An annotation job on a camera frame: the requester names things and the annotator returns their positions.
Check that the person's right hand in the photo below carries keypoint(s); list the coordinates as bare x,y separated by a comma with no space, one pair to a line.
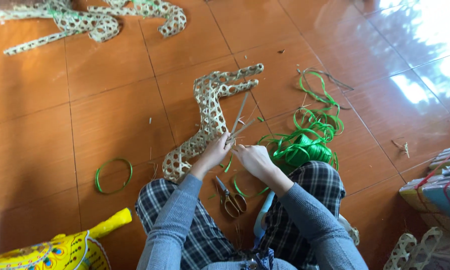
255,162

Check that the person's left hand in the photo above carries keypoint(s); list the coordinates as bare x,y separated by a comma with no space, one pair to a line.
211,153

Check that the person's right fingers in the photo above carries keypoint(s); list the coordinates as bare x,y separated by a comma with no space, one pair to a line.
240,150

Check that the person's left fingers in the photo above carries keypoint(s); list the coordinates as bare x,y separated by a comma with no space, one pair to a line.
228,138

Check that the short thin bamboo strip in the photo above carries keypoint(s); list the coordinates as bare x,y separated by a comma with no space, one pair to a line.
243,128

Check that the long thin bamboo strip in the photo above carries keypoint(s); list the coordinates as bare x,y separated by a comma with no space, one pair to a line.
240,110

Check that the woven bamboo horse frame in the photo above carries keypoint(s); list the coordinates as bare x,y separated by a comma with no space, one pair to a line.
210,108

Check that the small green ribbon scrap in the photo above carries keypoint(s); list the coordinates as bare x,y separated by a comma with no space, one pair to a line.
228,164

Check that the curved green ribbon piece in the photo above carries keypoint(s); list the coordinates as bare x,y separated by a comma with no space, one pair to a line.
238,190

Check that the green plastic ribbon bundle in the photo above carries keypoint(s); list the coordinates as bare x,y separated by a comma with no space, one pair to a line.
303,148

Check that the blue slipper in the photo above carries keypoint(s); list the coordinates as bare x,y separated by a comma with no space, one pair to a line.
260,221

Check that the person's plaid trousers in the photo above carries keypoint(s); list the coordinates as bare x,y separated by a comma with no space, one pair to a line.
311,183

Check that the white slipper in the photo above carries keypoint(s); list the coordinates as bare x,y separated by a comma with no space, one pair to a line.
352,232

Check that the bamboo shaving scrap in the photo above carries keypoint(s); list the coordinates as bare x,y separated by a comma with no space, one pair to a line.
403,147

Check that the heap of woven bamboo frames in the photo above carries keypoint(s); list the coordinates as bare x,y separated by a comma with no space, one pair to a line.
93,20

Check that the woven bamboo frames with paper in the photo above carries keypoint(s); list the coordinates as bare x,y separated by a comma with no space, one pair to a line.
416,249

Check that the yellow painted paper horse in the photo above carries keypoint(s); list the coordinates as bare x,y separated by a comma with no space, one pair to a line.
59,251

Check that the stack of tied paper bundles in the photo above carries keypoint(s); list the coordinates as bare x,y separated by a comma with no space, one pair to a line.
441,187

